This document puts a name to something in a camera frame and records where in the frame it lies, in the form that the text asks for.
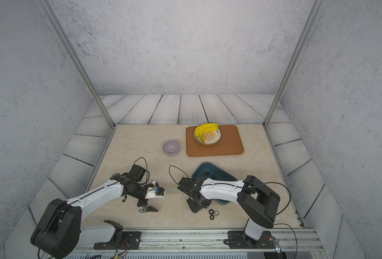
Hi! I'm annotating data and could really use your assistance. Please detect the patterned plate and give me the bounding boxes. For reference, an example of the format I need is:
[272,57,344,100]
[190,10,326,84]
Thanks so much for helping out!
[194,128,222,145]

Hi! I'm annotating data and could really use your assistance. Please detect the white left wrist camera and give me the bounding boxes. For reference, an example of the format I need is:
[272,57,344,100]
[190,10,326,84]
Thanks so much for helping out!
[145,181,166,199]

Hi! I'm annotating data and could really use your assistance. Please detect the brown rectangular mat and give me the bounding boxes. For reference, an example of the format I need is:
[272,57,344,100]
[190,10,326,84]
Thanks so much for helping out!
[185,125,244,157]

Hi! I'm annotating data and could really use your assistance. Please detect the aluminium frame post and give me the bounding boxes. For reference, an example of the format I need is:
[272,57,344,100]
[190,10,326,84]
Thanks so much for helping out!
[37,0,115,129]
[263,0,324,128]

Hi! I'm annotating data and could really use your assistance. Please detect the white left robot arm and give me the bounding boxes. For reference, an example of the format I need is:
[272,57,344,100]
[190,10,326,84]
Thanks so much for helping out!
[30,165,166,259]

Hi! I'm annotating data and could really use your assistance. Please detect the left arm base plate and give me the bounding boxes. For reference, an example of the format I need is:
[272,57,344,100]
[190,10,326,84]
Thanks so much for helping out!
[93,231,141,250]

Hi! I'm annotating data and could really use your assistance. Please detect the teal plastic storage box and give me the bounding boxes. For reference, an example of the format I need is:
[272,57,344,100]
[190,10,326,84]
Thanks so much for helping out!
[191,163,243,205]

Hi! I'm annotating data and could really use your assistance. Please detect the right aluminium frame post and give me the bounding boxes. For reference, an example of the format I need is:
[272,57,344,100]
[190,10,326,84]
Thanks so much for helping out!
[263,0,324,128]

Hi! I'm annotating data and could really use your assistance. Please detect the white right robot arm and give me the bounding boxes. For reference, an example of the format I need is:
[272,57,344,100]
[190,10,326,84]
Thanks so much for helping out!
[178,175,280,241]

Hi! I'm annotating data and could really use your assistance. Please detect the left aluminium frame post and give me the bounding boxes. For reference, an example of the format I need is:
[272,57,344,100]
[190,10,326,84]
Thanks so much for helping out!
[37,0,115,129]

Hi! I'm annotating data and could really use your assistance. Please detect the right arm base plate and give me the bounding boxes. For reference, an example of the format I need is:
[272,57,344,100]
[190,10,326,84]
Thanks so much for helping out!
[223,231,276,249]

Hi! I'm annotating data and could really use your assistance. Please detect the yellow banana bunch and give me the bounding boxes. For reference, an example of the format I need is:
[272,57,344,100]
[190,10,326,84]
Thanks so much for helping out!
[195,123,219,135]

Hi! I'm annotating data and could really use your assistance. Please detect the lilac ceramic bowl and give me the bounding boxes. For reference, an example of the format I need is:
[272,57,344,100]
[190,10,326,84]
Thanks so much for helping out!
[162,139,181,156]

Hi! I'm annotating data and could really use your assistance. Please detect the aluminium front rail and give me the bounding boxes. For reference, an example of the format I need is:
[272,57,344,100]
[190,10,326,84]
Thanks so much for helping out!
[65,227,327,259]

